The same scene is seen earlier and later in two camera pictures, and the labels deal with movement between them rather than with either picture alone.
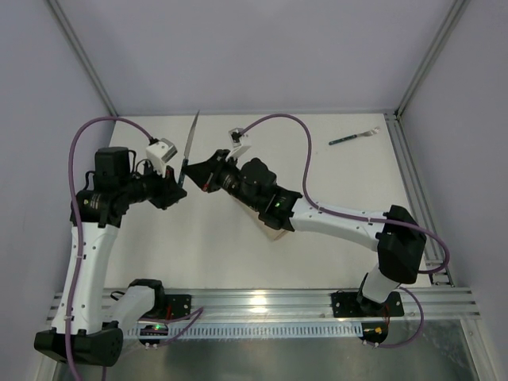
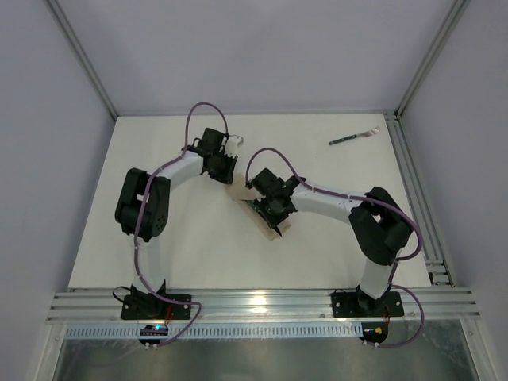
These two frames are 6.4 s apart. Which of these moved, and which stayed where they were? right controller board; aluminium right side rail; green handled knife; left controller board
Moved: green handled knife
Stayed: right controller board; left controller board; aluminium right side rail
